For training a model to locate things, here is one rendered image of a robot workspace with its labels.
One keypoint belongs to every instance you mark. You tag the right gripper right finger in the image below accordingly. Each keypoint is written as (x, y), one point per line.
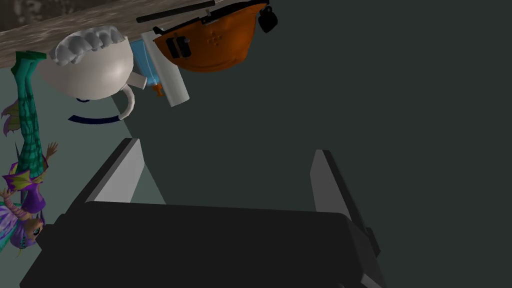
(330, 188)

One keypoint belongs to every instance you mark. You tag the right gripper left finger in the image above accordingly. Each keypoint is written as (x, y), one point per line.
(118, 176)

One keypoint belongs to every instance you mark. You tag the fairy doll with green legs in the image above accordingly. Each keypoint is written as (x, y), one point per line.
(26, 152)

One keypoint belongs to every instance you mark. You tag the white teapot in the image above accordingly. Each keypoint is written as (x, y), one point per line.
(90, 68)

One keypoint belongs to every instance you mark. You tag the white and blue bottle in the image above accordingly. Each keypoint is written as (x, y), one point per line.
(162, 68)

